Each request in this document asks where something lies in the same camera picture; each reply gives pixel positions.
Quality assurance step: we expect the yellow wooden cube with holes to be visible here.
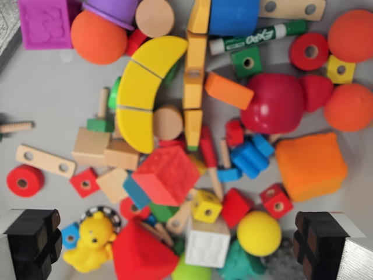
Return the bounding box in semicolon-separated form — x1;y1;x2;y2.
326;54;357;85
191;189;224;223

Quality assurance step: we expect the blue foam block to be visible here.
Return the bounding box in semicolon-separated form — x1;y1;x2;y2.
208;0;261;37

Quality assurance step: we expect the green wooden disc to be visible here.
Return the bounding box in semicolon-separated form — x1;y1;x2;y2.
108;76;123;109

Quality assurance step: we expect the black-and-white checkered ring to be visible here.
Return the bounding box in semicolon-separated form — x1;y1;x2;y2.
79;205;122;236

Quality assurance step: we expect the natural wooden cylinder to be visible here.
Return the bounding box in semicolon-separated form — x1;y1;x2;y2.
135;0;175;39
153;105;185;141

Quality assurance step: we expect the green wooden cube with holes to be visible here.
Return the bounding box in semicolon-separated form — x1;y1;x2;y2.
231;45;263;79

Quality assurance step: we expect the red embossed cube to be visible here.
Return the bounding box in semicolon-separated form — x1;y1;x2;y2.
131;145;202;207

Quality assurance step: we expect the yellow rubber duck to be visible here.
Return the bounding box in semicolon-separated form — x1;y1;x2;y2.
62;211;117;274

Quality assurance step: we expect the green Expo marker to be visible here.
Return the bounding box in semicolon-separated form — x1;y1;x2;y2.
209;19;309;56

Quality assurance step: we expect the green wooden block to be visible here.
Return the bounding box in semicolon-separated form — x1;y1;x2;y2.
148;204;180;224

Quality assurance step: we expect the red wooden cube with holes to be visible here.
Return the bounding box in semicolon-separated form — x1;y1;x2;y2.
69;167;101;198
259;183;294;220

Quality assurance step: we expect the teal rubber toy animal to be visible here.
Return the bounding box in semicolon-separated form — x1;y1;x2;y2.
218;239;268;280

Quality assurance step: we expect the blue wooden block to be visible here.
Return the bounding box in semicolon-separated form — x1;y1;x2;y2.
122;174;152;210

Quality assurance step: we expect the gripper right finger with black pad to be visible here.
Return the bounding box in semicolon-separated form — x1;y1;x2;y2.
293;211;373;280

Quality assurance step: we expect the wooden bolt with green head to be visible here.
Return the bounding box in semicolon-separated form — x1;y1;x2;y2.
86;87;114;134

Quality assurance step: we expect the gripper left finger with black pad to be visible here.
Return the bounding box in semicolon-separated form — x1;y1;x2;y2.
0;208;64;280

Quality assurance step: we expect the orange wooden block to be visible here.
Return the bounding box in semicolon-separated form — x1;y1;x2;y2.
205;72;255;111

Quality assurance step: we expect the yellow segmented wooden stick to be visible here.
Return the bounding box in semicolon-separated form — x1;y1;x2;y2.
182;0;211;151

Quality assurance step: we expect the wooden threaded screw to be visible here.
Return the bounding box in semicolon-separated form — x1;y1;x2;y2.
0;120;35;135

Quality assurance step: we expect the small red wooden block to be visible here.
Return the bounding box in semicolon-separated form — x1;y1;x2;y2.
125;29;149;57

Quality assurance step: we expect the wooden bar with two holes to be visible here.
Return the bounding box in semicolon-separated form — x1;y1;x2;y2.
258;0;326;22
15;144;77;179

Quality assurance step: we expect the orange foam cube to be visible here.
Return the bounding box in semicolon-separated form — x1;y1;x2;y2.
275;132;349;203

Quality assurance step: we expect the white embossed cube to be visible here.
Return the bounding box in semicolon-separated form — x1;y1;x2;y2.
184;217;231;269

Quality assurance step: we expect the blue lobed wooden piece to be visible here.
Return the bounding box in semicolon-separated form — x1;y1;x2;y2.
230;134;275;179

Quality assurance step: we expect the lime green ball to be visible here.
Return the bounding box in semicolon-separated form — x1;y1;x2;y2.
171;253;213;280

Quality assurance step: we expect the small dark green piece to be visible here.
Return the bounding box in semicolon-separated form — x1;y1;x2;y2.
171;237;186;256

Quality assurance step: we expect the red half sphere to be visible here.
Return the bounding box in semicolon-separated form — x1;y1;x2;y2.
300;74;335;113

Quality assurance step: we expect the green wooden wedge piece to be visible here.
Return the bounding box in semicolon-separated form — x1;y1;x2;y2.
162;62;184;86

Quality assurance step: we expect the yellow foam ball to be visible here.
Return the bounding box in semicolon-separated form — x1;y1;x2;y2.
236;210;283;257

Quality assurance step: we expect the blue wooden cube with hole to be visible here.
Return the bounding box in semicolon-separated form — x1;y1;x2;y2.
60;222;81;250

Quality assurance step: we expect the purple embossed cube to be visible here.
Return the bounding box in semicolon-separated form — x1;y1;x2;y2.
17;0;73;50

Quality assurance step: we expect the yellow wooden banana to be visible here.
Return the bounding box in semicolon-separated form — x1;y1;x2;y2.
115;36;189;155

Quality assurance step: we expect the grey studded brick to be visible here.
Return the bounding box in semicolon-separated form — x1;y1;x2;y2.
263;237;305;280

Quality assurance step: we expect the blue-handled wooden tool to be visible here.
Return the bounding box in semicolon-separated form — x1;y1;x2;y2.
139;214;175;249

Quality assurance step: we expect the small red wooden nut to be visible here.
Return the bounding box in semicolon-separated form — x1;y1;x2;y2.
226;120;245;148

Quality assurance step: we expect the red wooden piece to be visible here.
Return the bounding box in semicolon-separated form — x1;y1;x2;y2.
159;139;187;150

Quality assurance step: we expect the red-handled wooden screwdriver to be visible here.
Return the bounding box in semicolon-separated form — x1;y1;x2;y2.
199;125;224;202

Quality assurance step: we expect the red plastic apple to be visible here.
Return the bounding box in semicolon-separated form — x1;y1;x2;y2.
240;72;305;135

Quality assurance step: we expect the grey plastic bin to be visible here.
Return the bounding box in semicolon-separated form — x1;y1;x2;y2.
0;0;373;280

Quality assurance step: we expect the large red soft shape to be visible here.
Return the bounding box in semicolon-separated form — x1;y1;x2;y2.
112;218;180;280

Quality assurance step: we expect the red wooden wheel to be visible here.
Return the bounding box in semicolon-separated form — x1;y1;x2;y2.
119;197;152;221
289;32;330;72
6;164;45;198

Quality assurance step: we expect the small yellow wooden piece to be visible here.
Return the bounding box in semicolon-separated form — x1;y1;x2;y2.
188;154;207;176

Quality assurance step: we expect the wooden bolt with blue head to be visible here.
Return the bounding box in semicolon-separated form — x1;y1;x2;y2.
217;139;243;183

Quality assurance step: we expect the purple plastic cup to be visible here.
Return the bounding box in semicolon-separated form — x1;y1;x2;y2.
82;0;140;32

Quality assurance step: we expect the natural wooden block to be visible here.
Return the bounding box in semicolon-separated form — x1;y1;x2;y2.
96;167;129;205
72;127;111;167
112;115;125;140
104;139;140;172

